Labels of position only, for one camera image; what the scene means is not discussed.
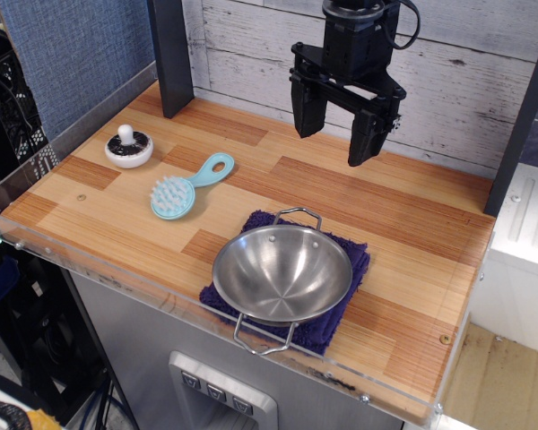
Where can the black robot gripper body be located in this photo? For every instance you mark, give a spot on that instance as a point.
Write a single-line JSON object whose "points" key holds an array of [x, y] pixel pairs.
{"points": [[351, 66]]}

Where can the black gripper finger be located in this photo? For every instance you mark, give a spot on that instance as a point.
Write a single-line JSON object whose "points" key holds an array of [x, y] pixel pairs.
{"points": [[309, 107], [368, 133]]}

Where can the white toy mushroom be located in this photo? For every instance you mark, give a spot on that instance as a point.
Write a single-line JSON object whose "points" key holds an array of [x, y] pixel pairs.
{"points": [[129, 148]]}

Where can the light blue scrub brush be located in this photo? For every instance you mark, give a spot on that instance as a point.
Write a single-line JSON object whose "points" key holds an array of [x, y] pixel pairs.
{"points": [[173, 197]]}

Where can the white ridged box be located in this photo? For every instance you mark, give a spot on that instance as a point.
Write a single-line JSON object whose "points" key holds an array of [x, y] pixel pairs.
{"points": [[516, 229]]}

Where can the purple folded cloth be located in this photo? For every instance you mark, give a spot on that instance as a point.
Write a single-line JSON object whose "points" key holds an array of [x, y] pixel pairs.
{"points": [[317, 334]]}

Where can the clear acrylic table guard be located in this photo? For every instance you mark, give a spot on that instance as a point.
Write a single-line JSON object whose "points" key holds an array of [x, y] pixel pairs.
{"points": [[139, 276]]}

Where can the black plastic crate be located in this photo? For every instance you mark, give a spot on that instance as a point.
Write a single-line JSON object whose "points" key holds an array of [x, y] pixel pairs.
{"points": [[21, 132]]}

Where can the silver button panel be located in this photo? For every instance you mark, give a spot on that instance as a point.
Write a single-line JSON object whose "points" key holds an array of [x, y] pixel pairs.
{"points": [[211, 399]]}

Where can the dark right vertical post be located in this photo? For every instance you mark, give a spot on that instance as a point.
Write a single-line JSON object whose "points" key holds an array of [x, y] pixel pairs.
{"points": [[515, 147]]}

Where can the dark vertical post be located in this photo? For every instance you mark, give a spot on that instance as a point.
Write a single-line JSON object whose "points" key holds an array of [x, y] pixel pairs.
{"points": [[169, 39], [515, 147]]}

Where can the dark left vertical post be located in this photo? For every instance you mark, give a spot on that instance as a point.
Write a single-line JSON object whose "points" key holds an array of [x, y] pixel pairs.
{"points": [[169, 39]]}

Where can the stainless steel two-handled bowl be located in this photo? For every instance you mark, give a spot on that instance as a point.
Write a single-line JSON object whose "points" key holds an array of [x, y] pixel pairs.
{"points": [[283, 274]]}

